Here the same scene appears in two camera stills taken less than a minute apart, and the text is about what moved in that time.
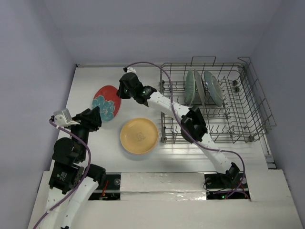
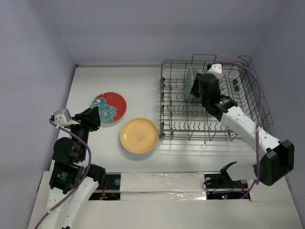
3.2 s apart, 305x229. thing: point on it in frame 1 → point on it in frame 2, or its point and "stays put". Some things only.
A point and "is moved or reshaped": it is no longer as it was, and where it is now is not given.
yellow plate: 139,135 stays put
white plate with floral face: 106,98 is moved or reshaped
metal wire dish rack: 229,96 stays put
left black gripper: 90,118 stays put
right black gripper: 125,89 → 200,84
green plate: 190,87 stays put
